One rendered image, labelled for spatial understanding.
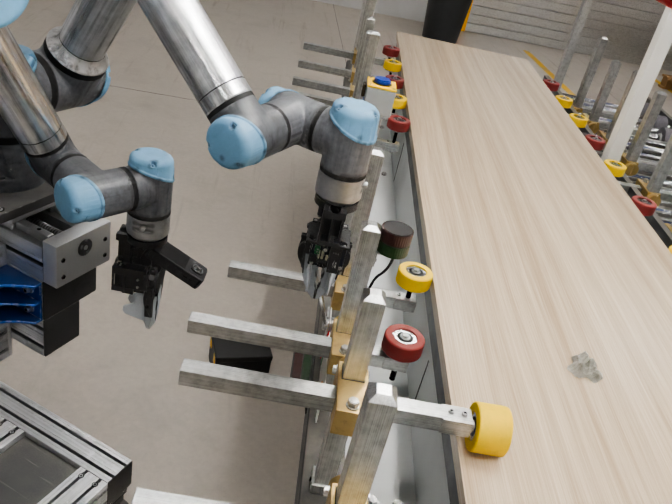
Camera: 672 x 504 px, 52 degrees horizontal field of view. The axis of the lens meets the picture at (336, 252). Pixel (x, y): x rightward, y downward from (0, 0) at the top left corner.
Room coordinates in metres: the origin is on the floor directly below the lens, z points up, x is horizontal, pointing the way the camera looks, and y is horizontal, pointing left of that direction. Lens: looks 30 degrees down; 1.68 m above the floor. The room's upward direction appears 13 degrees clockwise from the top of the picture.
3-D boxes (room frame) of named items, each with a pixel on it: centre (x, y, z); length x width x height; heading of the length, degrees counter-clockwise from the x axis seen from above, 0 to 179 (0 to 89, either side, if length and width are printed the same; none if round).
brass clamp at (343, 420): (0.83, -0.07, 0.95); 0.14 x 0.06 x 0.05; 4
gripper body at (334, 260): (0.98, 0.02, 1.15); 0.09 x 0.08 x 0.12; 3
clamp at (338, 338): (1.08, -0.06, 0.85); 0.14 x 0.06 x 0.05; 4
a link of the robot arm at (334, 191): (0.99, 0.02, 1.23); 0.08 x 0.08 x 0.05
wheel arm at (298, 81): (2.80, 0.12, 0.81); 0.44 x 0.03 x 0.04; 94
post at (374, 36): (2.35, 0.04, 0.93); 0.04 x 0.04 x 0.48; 4
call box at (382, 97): (1.61, -0.02, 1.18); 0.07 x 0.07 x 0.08; 4
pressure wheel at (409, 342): (1.07, -0.17, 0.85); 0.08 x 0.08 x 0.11
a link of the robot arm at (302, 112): (1.01, 0.12, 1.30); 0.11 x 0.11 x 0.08; 67
